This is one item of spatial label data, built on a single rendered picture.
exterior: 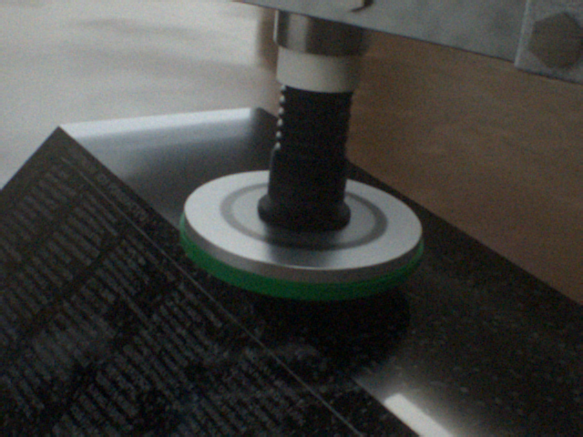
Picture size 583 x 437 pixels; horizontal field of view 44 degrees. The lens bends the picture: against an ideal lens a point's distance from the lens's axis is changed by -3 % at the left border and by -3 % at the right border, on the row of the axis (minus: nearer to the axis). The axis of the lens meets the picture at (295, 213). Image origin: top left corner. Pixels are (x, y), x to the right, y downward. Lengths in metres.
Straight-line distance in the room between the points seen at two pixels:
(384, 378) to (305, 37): 0.27
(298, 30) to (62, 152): 0.51
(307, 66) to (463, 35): 0.14
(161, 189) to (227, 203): 0.19
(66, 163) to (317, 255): 0.48
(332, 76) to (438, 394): 0.26
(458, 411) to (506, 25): 0.27
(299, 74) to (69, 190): 0.43
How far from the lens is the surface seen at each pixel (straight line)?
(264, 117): 1.14
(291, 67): 0.60
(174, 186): 0.86
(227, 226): 0.63
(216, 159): 0.95
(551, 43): 0.46
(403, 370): 0.57
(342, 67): 0.60
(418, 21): 0.52
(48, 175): 1.00
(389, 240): 0.63
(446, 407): 0.54
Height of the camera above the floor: 1.12
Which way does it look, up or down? 23 degrees down
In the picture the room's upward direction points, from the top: 6 degrees clockwise
